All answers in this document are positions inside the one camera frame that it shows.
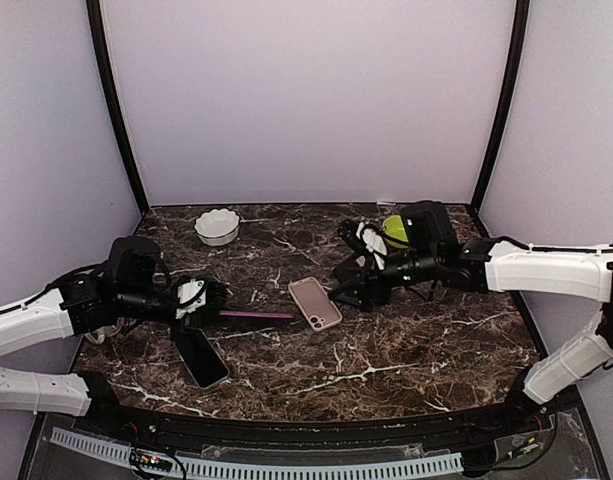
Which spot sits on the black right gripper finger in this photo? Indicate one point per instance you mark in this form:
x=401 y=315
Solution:
x=355 y=295
x=353 y=267

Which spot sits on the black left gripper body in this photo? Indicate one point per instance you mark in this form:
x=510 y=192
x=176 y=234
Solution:
x=188 y=326

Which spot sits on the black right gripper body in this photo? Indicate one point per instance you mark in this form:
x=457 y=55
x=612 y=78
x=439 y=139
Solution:
x=375 y=280

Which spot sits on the pink phone case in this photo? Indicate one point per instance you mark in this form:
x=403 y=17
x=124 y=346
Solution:
x=314 y=304

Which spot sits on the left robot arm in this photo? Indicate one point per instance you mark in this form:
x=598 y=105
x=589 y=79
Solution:
x=132 y=283

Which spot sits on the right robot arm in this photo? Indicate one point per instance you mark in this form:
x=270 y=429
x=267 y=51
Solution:
x=431 y=252

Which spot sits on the green bowl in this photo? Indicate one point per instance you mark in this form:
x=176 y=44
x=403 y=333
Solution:
x=395 y=232

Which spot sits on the white scalloped bowl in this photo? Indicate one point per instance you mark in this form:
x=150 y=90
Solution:
x=218 y=227

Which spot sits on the small circuit board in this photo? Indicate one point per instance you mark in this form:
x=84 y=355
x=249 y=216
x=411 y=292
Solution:
x=151 y=462

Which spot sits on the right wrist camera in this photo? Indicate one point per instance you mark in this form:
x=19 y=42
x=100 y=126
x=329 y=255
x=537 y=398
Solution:
x=366 y=242

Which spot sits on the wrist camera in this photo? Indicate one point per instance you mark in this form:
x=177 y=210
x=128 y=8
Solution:
x=366 y=242
x=199 y=295

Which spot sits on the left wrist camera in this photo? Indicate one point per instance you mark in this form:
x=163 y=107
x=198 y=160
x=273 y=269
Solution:
x=199 y=295

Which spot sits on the white slotted cable duct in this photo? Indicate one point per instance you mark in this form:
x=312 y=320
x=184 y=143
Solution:
x=260 y=464

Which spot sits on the black front rail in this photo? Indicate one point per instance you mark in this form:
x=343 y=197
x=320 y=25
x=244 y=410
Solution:
x=469 y=428

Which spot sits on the right black frame post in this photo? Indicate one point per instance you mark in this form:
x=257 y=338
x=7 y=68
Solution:
x=507 y=89

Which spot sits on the black frame post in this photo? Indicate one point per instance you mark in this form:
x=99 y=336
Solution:
x=507 y=89
x=114 y=109

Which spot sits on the left black frame post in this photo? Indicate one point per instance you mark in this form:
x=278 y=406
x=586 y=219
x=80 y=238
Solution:
x=114 y=109

